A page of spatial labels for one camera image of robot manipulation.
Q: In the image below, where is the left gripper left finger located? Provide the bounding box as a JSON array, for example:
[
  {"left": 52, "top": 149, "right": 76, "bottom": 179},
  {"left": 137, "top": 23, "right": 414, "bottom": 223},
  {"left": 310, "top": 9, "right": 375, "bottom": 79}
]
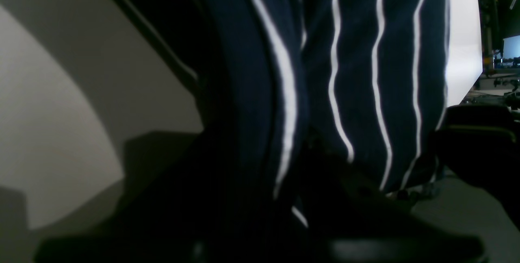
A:
[{"left": 35, "top": 125, "right": 285, "bottom": 263}]

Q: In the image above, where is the navy white striped t-shirt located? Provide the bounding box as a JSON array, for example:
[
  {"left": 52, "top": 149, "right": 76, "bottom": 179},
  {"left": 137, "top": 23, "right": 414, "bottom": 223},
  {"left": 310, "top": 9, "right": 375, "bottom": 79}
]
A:
[{"left": 87, "top": 0, "right": 451, "bottom": 231}]

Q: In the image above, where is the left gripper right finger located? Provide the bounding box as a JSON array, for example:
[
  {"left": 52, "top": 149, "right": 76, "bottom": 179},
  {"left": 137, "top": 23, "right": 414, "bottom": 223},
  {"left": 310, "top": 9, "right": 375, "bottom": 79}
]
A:
[{"left": 298, "top": 133, "right": 486, "bottom": 263}]

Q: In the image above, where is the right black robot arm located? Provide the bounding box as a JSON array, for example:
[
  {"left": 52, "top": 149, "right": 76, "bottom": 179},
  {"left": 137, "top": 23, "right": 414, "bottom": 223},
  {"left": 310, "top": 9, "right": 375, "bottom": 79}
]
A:
[{"left": 428, "top": 105, "right": 520, "bottom": 227}]

